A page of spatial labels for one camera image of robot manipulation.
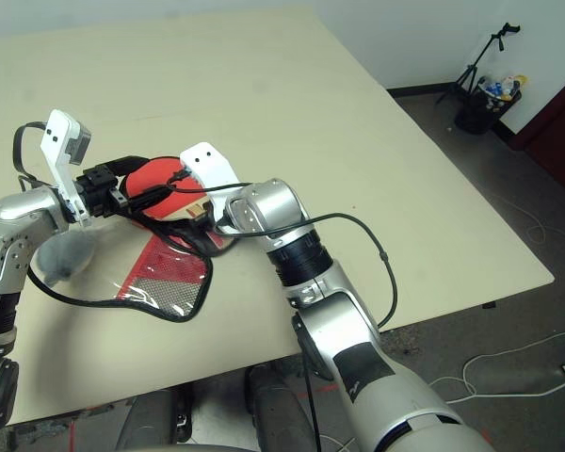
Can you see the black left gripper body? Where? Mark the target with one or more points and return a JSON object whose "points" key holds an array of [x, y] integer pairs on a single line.
{"points": [[99, 188]]}

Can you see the black tripod stand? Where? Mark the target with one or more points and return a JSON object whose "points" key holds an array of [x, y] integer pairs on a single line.
{"points": [[470, 73]]}

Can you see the grey right robot leg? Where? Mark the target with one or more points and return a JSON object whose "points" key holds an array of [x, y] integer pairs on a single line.
{"points": [[278, 409]]}

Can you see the black table support post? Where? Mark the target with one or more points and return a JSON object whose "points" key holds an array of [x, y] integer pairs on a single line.
{"points": [[183, 409]]}

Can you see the grey left robot leg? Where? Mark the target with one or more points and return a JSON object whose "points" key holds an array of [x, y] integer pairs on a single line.
{"points": [[146, 424]]}

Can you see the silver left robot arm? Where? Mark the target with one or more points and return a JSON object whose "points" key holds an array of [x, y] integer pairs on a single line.
{"points": [[9, 221]]}

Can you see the red ping-pong paddle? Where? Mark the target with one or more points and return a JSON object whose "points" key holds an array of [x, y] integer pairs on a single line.
{"points": [[160, 167]]}

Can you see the dark red door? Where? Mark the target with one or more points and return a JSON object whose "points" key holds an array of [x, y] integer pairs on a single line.
{"points": [[560, 136]]}

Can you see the grey robot leg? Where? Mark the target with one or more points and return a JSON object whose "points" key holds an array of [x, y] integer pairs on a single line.
{"points": [[278, 409], [146, 424]]}

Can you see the black trash bin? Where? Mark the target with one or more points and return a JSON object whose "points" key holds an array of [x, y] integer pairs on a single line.
{"points": [[480, 117]]}

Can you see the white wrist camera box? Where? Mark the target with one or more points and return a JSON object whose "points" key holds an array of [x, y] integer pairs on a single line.
{"points": [[56, 136], [207, 162]]}

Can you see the red black paddle case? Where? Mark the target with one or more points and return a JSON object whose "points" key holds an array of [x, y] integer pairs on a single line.
{"points": [[169, 263]]}

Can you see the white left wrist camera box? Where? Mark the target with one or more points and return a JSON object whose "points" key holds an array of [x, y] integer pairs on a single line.
{"points": [[56, 136]]}

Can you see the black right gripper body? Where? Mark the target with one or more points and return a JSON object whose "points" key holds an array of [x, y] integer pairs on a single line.
{"points": [[216, 219]]}

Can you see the grey round fuzzy pouch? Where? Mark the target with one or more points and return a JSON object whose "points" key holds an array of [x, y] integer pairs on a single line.
{"points": [[66, 254]]}

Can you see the grey robot torso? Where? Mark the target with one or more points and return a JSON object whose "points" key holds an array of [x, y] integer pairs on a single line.
{"points": [[207, 448]]}

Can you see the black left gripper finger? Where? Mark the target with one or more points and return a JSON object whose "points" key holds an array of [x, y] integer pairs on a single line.
{"points": [[124, 165], [146, 200]]}

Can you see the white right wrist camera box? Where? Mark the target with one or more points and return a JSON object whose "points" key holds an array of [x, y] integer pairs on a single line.
{"points": [[207, 162]]}

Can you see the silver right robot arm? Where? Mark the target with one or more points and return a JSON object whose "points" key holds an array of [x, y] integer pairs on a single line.
{"points": [[358, 329]]}

